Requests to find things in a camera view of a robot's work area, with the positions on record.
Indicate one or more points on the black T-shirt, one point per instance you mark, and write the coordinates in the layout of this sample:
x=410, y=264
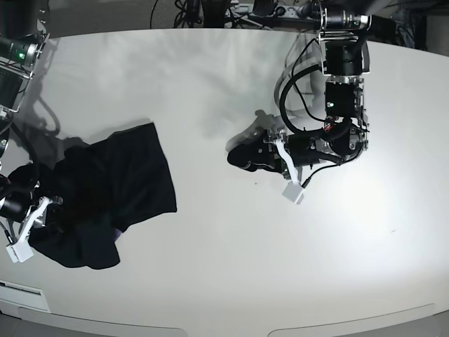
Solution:
x=105, y=188

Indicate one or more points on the white power strip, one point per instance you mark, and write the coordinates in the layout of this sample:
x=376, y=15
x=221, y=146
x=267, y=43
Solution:
x=276, y=11

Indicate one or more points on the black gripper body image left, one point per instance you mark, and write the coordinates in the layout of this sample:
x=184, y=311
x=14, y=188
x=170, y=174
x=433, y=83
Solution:
x=17, y=206

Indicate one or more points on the white label plate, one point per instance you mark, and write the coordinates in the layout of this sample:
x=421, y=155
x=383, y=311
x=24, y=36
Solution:
x=24, y=297

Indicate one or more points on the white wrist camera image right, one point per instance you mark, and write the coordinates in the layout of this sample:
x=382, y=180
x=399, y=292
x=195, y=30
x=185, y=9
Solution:
x=294, y=193

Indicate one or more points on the black centre post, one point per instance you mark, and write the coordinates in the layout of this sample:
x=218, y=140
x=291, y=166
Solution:
x=213, y=13

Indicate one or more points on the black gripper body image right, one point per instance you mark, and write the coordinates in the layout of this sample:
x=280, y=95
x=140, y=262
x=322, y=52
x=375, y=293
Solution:
x=301, y=151

